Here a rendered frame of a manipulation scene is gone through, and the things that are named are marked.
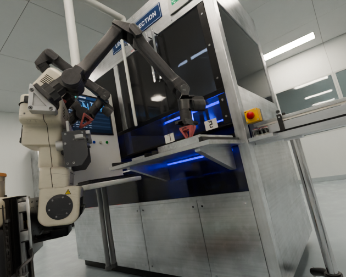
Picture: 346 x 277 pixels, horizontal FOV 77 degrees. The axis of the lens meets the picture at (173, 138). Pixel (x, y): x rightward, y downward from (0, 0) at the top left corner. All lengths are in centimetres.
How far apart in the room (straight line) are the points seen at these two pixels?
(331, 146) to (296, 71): 187
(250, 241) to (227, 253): 17
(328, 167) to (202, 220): 462
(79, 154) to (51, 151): 14
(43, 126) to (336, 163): 548
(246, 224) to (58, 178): 98
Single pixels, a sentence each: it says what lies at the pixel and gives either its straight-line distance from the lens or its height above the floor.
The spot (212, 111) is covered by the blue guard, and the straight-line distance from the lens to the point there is 137.
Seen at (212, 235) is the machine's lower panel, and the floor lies 36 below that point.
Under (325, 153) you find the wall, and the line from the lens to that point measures 581.
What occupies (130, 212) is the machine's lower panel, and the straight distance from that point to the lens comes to 193.
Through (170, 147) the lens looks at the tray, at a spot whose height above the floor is 90.
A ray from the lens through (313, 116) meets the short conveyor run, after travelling 131.
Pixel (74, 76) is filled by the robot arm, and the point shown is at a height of 124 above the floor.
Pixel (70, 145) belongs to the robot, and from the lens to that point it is 108.
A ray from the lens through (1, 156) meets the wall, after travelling 625.
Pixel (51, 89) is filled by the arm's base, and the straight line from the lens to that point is 103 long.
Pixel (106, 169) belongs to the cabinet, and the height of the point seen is 90.
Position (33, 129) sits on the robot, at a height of 108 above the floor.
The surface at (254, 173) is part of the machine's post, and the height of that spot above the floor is 69.
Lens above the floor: 77
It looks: 9 degrees up
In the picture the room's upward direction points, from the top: 11 degrees counter-clockwise
